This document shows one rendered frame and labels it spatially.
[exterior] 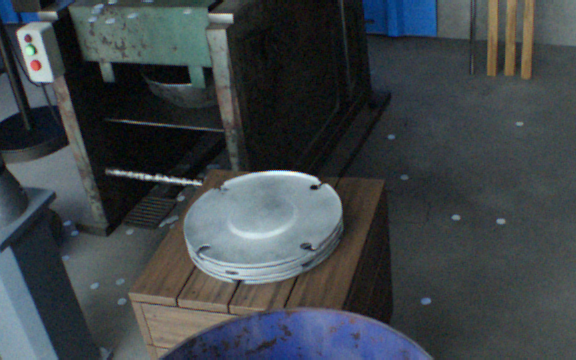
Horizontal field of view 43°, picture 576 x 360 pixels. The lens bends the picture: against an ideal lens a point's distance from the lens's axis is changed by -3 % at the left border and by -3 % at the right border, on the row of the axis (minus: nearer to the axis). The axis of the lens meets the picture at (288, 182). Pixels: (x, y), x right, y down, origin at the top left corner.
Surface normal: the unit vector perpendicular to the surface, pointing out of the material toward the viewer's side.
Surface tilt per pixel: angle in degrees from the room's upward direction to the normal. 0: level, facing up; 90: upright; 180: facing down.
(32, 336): 90
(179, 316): 90
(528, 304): 0
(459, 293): 0
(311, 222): 0
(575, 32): 90
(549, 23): 90
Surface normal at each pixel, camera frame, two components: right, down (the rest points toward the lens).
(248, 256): -0.12, -0.83
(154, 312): -0.29, 0.55
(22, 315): 0.40, 0.45
